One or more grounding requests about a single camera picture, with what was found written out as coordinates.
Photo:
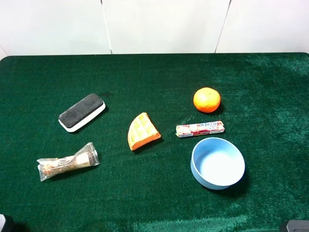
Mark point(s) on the black and white board eraser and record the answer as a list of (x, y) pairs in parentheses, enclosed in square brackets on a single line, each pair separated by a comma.
[(82, 112)]

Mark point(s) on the grey object bottom right corner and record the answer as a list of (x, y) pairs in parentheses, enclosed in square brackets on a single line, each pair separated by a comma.
[(295, 226)]

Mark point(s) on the orange waffle wedge toy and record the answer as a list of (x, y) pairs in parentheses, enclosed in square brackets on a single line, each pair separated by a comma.
[(141, 132)]

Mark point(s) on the Hi-Chew candy stick pack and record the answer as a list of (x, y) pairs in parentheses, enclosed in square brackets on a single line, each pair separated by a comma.
[(199, 129)]

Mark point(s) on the orange mandarin fruit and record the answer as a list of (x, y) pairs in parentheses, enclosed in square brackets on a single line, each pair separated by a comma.
[(206, 100)]

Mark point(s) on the light blue bowl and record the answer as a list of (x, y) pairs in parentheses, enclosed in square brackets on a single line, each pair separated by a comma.
[(216, 163)]

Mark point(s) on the clear plastic wrapped snack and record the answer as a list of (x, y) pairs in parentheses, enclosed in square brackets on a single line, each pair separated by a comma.
[(87, 156)]

